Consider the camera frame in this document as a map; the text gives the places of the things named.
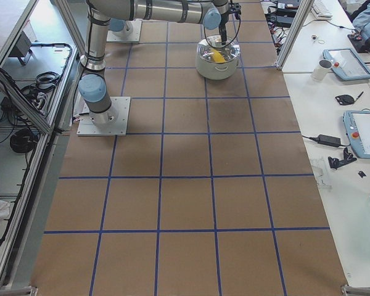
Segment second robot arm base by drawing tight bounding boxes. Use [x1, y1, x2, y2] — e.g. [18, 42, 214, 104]
[109, 18, 133, 34]

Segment coiled black cable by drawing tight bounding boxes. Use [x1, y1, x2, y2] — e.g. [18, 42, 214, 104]
[9, 128, 39, 154]

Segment yellow corn cob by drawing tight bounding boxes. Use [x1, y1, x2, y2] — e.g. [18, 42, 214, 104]
[210, 48, 226, 64]

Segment white keyboard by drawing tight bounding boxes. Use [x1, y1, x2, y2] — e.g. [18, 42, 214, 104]
[311, 0, 332, 20]

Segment white rear mounting plate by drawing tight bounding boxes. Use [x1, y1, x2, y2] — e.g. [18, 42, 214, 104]
[107, 19, 142, 43]

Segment grey box device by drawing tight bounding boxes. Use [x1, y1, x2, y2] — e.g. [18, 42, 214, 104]
[9, 31, 33, 66]

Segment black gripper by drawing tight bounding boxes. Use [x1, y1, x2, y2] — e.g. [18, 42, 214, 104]
[219, 2, 241, 42]

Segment white cup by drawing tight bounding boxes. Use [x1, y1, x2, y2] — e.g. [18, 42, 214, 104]
[311, 59, 332, 81]

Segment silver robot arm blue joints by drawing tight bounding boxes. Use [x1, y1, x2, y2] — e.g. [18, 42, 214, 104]
[78, 0, 233, 125]

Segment teach pendant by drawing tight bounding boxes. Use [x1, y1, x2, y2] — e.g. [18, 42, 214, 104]
[323, 48, 370, 81]
[343, 110, 370, 159]

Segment clear plastic piece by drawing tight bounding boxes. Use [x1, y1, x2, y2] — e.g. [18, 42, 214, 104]
[310, 158, 332, 191]

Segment black bracket part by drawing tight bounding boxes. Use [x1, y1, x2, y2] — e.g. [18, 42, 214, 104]
[327, 147, 358, 170]

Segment light grey cooking pot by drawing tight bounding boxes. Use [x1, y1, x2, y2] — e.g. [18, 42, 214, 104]
[195, 35, 241, 80]

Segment aluminium frame post right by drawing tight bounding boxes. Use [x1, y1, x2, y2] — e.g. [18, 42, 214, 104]
[275, 0, 314, 70]

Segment black cable coil upper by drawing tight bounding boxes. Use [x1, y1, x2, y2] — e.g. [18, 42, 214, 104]
[35, 72, 62, 90]

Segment black laptop charger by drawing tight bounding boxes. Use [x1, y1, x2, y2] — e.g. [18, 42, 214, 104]
[271, 15, 294, 28]

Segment small black clip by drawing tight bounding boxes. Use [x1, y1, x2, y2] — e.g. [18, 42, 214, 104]
[358, 171, 366, 178]

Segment upper teach pendant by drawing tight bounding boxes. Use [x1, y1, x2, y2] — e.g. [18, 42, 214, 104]
[323, 48, 370, 81]

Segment lower teach pendant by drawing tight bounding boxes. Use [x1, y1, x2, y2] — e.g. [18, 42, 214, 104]
[343, 110, 370, 159]

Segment black power adapter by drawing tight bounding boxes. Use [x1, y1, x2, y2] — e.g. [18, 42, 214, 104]
[317, 134, 342, 147]

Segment aluminium frame rail left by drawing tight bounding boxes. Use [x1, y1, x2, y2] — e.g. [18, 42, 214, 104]
[0, 0, 81, 287]

